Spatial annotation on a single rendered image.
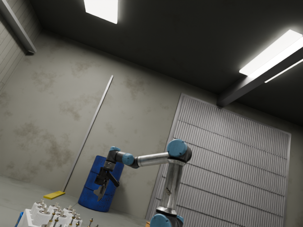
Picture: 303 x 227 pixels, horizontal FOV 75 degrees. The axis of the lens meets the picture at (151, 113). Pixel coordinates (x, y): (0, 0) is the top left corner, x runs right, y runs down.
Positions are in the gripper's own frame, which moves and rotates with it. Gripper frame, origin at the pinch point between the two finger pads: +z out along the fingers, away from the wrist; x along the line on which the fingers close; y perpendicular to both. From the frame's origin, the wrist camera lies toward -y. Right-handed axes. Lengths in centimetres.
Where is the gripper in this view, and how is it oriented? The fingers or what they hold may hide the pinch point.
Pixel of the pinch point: (100, 199)
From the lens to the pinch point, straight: 145.9
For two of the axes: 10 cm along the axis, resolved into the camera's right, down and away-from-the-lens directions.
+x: 0.3, -3.4, -9.4
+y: -9.6, -2.9, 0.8
